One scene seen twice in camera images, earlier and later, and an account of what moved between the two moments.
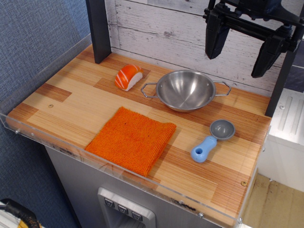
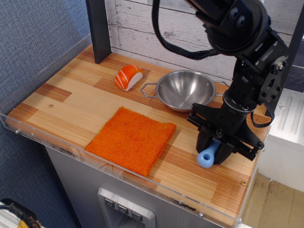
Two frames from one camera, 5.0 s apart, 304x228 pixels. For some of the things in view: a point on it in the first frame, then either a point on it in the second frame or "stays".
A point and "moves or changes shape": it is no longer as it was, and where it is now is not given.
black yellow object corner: x=28 y=219 stays
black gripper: x=267 y=18 -> x=229 y=125
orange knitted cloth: x=132 y=140 stays
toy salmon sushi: x=128 y=76 stays
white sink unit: x=282 y=157 stays
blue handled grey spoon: x=220 y=129 moves or changes shape
